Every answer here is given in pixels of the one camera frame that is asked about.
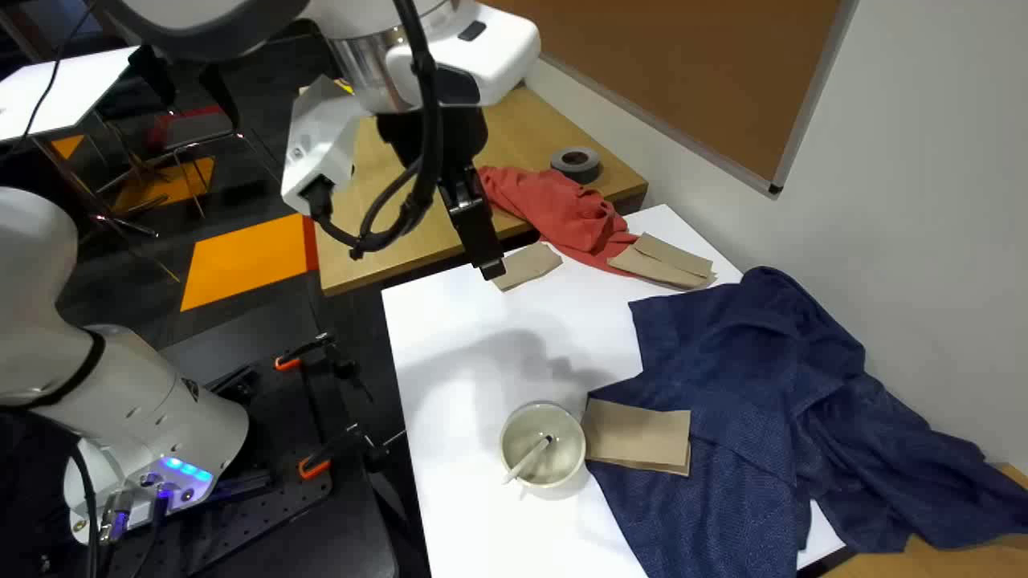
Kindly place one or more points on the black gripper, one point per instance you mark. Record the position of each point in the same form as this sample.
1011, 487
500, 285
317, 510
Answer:
451, 156

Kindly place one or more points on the white pen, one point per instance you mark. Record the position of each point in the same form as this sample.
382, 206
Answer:
527, 457

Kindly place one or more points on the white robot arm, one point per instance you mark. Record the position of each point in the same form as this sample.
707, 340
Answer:
363, 167

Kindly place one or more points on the small flat brown paper bag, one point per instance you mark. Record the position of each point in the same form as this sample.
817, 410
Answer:
527, 264

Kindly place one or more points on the red orange cloth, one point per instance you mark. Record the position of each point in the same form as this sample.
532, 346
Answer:
576, 220

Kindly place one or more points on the grey tape roll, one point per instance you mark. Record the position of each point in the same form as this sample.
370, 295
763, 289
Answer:
581, 163

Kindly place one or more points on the brown paper bag under cloth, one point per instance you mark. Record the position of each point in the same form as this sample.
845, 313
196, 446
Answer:
666, 264

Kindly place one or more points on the framed cork board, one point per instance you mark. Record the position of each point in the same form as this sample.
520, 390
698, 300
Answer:
735, 77

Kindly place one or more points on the navy blue cloth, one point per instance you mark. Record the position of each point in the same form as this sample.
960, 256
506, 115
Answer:
786, 428

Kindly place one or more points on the orange handled clamp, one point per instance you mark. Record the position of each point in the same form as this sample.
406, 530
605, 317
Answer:
355, 442
318, 369

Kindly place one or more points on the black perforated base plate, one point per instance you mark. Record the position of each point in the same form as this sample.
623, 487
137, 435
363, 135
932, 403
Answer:
249, 505

